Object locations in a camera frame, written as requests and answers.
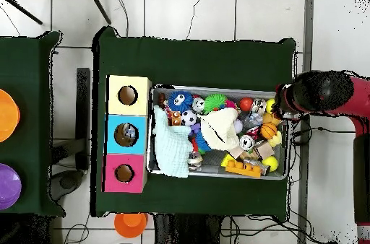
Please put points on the crushed clear plastic bottle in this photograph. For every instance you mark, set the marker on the crushed clear plastic bottle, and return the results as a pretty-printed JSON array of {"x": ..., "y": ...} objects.
[{"x": 130, "y": 132}]

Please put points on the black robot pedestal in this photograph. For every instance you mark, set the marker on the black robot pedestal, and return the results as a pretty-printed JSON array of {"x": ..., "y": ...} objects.
[{"x": 188, "y": 231}]

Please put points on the black and white soccer ball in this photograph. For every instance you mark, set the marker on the black and white soccer ball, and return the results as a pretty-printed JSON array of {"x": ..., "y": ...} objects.
[{"x": 188, "y": 117}]

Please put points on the purple plastic bowl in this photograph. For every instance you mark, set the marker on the purple plastic bowl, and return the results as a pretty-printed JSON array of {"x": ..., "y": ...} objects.
[{"x": 8, "y": 186}]

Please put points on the orange mini basketball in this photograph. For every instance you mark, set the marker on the orange mini basketball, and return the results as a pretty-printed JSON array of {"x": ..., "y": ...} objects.
[{"x": 268, "y": 130}]

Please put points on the blue spiky ball with eyes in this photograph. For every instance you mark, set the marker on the blue spiky ball with eyes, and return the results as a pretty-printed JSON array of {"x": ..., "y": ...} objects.
[{"x": 186, "y": 102}]

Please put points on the black stand legs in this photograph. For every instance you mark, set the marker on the black stand legs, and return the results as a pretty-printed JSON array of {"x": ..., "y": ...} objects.
[{"x": 98, "y": 5}]

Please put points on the mint muslin cloth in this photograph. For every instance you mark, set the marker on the mint muslin cloth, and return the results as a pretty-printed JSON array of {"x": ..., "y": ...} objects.
[{"x": 170, "y": 145}]

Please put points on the grey round stand base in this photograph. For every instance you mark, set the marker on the grey round stand base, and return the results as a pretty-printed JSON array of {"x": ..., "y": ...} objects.
[{"x": 68, "y": 182}]

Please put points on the long orange toy block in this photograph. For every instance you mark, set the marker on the long orange toy block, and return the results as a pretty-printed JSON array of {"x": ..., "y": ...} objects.
[{"x": 244, "y": 169}]

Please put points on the small yellow ball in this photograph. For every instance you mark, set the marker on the small yellow ball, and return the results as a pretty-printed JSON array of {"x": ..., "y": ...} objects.
[{"x": 270, "y": 163}]

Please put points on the cream muslin cloth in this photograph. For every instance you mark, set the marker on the cream muslin cloth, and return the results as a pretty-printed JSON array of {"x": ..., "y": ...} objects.
[{"x": 219, "y": 128}]

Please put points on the dark green tablecloth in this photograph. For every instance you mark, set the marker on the dark green tablecloth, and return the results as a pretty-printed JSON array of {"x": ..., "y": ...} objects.
[
  {"x": 188, "y": 62},
  {"x": 37, "y": 96}
]

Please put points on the wooden box with three holes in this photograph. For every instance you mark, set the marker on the wooden box with three holes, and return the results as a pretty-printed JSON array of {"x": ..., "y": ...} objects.
[{"x": 112, "y": 169}]

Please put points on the red rubber ball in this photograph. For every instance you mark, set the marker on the red rubber ball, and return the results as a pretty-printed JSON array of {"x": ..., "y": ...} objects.
[{"x": 245, "y": 104}]

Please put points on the black floor post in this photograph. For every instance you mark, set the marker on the black floor post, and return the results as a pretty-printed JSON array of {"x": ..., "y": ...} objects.
[{"x": 83, "y": 111}]

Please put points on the orange plastic cup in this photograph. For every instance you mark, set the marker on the orange plastic cup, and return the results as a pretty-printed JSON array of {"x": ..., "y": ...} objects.
[{"x": 130, "y": 225}]

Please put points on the red soda can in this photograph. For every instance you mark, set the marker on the red soda can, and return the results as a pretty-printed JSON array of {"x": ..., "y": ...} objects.
[{"x": 246, "y": 142}]

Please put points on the green spiky rubber ball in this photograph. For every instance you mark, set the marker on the green spiky rubber ball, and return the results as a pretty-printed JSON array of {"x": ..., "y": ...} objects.
[{"x": 214, "y": 102}]

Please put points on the orange plastic bowl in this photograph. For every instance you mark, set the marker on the orange plastic bowl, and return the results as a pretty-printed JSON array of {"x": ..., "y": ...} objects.
[{"x": 7, "y": 115}]

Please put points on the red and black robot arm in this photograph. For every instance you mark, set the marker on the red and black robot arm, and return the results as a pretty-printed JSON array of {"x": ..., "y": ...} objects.
[{"x": 361, "y": 96}]

